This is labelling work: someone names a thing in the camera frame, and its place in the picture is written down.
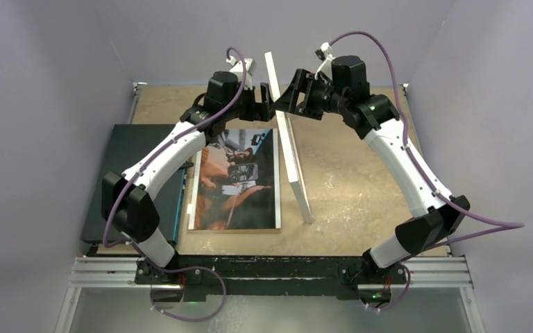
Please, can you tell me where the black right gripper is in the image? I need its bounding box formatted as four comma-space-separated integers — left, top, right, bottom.
273, 69, 349, 121

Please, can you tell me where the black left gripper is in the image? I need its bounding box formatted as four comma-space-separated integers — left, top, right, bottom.
223, 83, 277, 122

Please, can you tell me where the white wooden picture frame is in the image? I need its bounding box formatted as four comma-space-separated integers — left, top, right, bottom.
264, 51, 314, 224

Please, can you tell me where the colour photo print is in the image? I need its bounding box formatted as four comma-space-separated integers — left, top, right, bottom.
187, 128, 282, 232

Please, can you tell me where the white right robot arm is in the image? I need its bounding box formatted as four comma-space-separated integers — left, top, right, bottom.
271, 55, 470, 282

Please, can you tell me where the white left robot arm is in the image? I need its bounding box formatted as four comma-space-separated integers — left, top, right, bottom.
101, 71, 274, 284

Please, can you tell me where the brown backing board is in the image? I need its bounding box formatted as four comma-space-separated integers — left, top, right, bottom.
187, 153, 282, 234

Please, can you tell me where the black foam pad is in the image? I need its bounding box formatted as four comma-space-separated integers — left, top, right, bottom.
80, 123, 189, 244

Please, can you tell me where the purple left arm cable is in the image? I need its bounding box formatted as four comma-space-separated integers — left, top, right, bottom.
102, 46, 248, 322

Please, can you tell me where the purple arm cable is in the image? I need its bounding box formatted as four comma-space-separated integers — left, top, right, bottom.
328, 31, 525, 314
102, 46, 248, 322

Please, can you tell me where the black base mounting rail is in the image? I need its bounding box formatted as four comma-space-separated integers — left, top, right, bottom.
135, 255, 407, 302

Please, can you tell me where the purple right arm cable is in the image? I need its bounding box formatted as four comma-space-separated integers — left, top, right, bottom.
328, 31, 525, 314

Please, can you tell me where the aluminium extrusion rail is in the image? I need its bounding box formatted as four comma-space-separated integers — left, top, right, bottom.
69, 257, 473, 289

